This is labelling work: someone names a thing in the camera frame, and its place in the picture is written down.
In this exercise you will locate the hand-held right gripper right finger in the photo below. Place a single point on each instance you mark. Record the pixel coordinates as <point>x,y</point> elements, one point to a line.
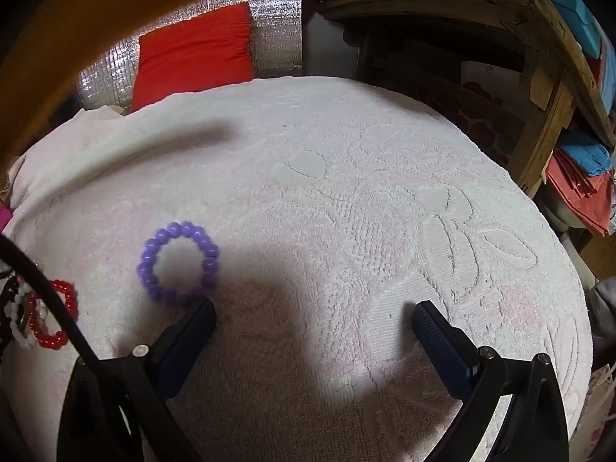
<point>442,351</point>

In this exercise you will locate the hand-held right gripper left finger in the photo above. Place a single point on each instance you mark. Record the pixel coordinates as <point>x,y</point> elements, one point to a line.
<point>180,361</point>

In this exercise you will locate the white embossed blanket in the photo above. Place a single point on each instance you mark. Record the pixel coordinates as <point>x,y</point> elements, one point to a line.
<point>337,202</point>

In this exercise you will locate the red paper stack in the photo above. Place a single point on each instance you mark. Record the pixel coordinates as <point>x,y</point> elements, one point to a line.
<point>582,197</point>

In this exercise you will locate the magenta cushion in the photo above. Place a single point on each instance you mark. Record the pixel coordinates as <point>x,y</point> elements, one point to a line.
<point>4,216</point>

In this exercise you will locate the blue paper stack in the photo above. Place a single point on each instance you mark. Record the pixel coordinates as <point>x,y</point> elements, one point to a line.
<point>584,151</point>

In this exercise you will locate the red cushion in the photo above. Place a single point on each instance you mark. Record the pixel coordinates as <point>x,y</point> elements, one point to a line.
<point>192,57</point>

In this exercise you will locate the silver foil mat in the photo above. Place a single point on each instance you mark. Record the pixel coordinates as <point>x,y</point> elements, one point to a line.
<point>276,33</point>

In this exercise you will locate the teal box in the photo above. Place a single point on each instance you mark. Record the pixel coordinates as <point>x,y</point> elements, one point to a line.
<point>572,5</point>

